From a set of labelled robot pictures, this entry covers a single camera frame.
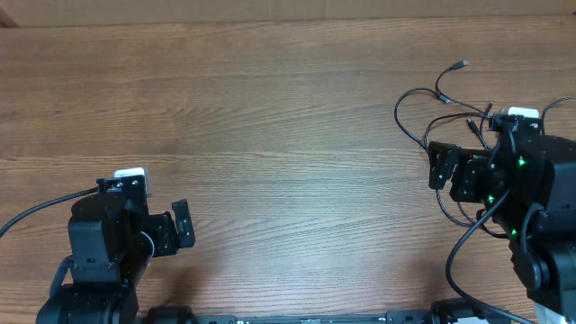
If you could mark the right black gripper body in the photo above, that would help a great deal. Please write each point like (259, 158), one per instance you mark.
(473, 184)

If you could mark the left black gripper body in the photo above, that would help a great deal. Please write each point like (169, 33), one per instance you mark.
(162, 234)

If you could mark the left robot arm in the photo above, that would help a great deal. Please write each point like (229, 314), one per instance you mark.
(113, 239)

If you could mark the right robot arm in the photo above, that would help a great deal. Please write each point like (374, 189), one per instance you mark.
(528, 185)

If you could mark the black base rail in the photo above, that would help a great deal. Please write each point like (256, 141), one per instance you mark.
(390, 317)

